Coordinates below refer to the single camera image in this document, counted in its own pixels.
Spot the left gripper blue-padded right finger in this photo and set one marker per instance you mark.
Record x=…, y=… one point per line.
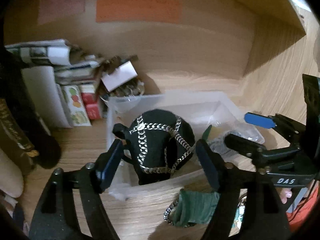
x=264, y=216

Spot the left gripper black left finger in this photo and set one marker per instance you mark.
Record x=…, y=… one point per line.
x=55, y=215

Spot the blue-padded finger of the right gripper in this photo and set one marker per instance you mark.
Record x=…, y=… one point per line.
x=276, y=121

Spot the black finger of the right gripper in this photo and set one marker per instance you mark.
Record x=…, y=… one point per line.
x=243, y=146

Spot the yellow green sponge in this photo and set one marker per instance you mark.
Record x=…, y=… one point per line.
x=212, y=132

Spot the green knitted sock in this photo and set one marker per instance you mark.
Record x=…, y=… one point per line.
x=194, y=208

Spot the black cap with chains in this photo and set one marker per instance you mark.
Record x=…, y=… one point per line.
x=159, y=142

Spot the person's right hand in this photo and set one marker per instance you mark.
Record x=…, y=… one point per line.
x=286, y=193

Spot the clear plastic storage box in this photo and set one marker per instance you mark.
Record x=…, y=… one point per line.
x=199, y=109

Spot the fruit-pattern booklet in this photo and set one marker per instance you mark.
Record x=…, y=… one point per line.
x=75, y=105

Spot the beige cylinder object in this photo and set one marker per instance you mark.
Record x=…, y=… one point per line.
x=11, y=179

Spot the dark wine bottle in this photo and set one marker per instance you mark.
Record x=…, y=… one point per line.
x=19, y=118

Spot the red small box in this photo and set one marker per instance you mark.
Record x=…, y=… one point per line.
x=92, y=102

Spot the bowl of small items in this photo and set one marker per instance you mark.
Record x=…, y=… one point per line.
x=131, y=89

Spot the white book upright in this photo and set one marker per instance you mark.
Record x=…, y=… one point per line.
x=46, y=96

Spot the small white cardboard box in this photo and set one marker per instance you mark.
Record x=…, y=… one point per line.
x=119, y=76

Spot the folded newspaper stack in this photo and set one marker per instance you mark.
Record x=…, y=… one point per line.
x=69, y=61

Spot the orange sticky note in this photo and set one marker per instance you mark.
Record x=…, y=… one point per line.
x=166, y=11

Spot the pink sticky note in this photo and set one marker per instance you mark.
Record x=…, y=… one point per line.
x=50, y=10

